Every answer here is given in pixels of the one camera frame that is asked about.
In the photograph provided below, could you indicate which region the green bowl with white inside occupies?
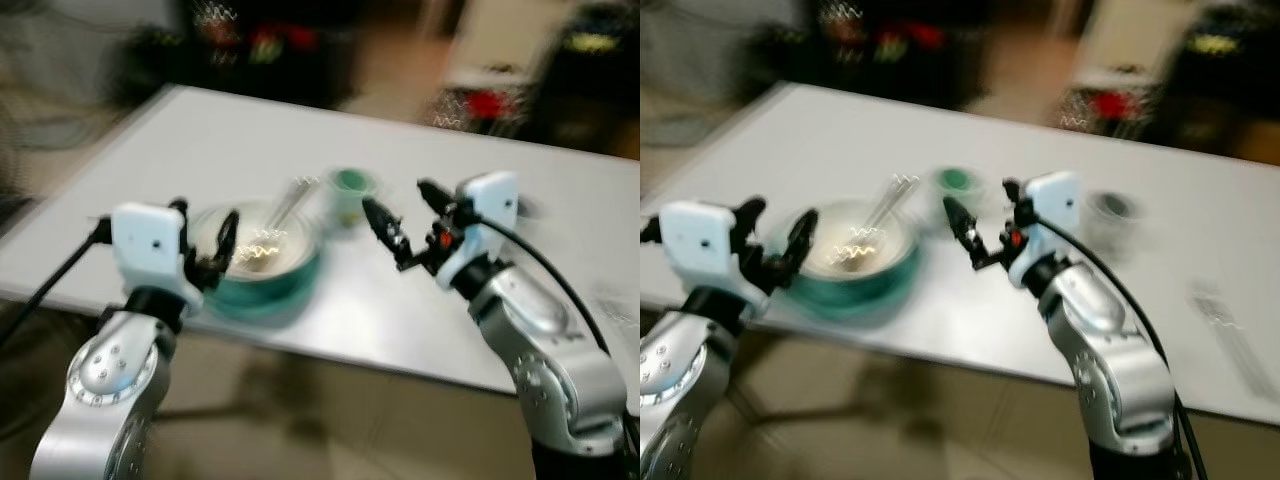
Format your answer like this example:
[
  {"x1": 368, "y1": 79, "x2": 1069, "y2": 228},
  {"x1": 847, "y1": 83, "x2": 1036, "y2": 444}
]
[
  {"x1": 769, "y1": 198, "x2": 924, "y2": 327},
  {"x1": 194, "y1": 198, "x2": 327, "y2": 324}
]

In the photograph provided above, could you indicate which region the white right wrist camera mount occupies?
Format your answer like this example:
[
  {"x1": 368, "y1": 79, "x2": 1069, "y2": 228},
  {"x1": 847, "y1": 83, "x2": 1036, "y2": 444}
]
[
  {"x1": 438, "y1": 170, "x2": 521, "y2": 292},
  {"x1": 1008, "y1": 171, "x2": 1087, "y2": 292}
]

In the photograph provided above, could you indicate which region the small green cup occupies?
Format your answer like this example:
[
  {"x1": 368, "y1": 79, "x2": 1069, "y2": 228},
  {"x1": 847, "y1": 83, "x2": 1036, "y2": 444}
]
[
  {"x1": 324, "y1": 166, "x2": 382, "y2": 232},
  {"x1": 934, "y1": 164, "x2": 994, "y2": 217}
]

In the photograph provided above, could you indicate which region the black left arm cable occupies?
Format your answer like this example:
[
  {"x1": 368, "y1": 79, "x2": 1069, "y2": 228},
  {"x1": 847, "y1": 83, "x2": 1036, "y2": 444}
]
[{"x1": 0, "y1": 218, "x2": 115, "y2": 349}]

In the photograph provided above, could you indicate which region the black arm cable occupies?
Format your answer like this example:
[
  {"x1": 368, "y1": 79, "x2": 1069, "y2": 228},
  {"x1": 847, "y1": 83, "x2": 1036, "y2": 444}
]
[
  {"x1": 1072, "y1": 235, "x2": 1198, "y2": 480},
  {"x1": 478, "y1": 215, "x2": 613, "y2": 353},
  {"x1": 0, "y1": 218, "x2": 115, "y2": 349}
]

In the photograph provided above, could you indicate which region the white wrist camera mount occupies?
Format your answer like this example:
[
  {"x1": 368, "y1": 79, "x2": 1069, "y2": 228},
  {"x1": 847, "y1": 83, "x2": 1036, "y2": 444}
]
[
  {"x1": 1008, "y1": 171, "x2": 1087, "y2": 292},
  {"x1": 438, "y1": 170, "x2": 521, "y2": 292},
  {"x1": 109, "y1": 200, "x2": 193, "y2": 303},
  {"x1": 659, "y1": 200, "x2": 743, "y2": 298}
]

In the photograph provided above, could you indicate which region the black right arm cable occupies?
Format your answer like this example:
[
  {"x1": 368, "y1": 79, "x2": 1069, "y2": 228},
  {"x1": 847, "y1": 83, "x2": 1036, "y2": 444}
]
[
  {"x1": 1072, "y1": 235, "x2": 1198, "y2": 480},
  {"x1": 478, "y1": 215, "x2": 613, "y2": 353}
]

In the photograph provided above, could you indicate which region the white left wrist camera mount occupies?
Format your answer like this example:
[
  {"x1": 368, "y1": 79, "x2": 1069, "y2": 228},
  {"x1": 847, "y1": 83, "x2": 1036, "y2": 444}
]
[
  {"x1": 659, "y1": 200, "x2": 743, "y2": 298},
  {"x1": 109, "y1": 200, "x2": 193, "y2": 303}
]

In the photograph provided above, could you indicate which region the metal spoon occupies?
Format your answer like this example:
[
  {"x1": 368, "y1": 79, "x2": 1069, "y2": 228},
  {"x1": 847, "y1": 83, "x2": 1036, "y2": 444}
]
[
  {"x1": 261, "y1": 174, "x2": 322, "y2": 264},
  {"x1": 849, "y1": 171, "x2": 922, "y2": 272}
]

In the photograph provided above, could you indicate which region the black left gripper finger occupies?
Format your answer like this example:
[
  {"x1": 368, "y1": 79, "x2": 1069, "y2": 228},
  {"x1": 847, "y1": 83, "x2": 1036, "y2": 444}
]
[
  {"x1": 785, "y1": 207, "x2": 821, "y2": 272},
  {"x1": 168, "y1": 197, "x2": 193, "y2": 251},
  {"x1": 213, "y1": 208, "x2": 242, "y2": 272},
  {"x1": 736, "y1": 197, "x2": 770, "y2": 247}
]

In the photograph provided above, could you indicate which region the black case with yellow print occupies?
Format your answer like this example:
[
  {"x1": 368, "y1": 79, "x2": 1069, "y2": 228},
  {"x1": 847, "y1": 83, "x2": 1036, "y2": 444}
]
[
  {"x1": 1148, "y1": 0, "x2": 1280, "y2": 163},
  {"x1": 528, "y1": 0, "x2": 641, "y2": 153}
]

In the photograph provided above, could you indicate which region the black shelf with coloured items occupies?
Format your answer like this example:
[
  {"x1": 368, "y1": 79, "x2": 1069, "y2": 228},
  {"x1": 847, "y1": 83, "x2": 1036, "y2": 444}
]
[
  {"x1": 125, "y1": 0, "x2": 363, "y2": 109},
  {"x1": 748, "y1": 0, "x2": 993, "y2": 109}
]

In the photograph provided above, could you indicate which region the wire basket with red item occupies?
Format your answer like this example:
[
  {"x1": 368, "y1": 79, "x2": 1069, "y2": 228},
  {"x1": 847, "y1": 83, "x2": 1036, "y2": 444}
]
[
  {"x1": 1058, "y1": 84, "x2": 1153, "y2": 138},
  {"x1": 428, "y1": 84, "x2": 533, "y2": 137}
]

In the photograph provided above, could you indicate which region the metal cutlery piece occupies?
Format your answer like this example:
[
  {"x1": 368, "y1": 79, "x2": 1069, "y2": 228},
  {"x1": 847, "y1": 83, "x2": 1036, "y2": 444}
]
[
  {"x1": 1187, "y1": 282, "x2": 1277, "y2": 387},
  {"x1": 597, "y1": 287, "x2": 641, "y2": 337}
]

